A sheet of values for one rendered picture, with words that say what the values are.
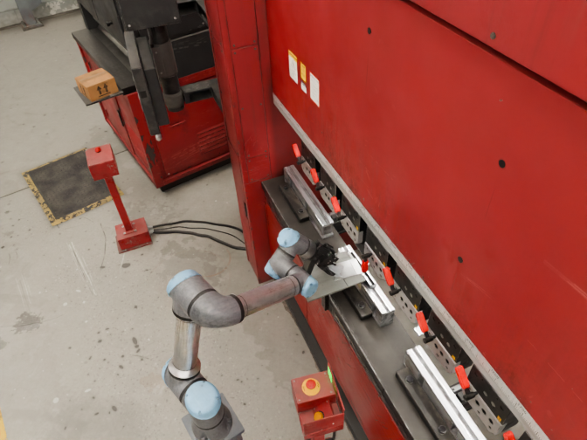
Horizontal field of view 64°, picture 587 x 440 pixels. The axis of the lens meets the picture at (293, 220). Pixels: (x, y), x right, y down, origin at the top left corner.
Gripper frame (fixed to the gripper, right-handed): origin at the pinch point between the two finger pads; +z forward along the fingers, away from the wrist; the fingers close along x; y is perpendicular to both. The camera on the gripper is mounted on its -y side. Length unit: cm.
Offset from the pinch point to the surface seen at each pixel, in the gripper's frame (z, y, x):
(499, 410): -12, 30, -81
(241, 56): -56, 27, 84
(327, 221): 8.5, 3.2, 33.4
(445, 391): 15, 11, -60
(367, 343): 12.3, -6.5, -29.0
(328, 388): 7.2, -27.4, -37.5
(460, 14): -84, 83, -38
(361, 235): -11.8, 20.9, -4.0
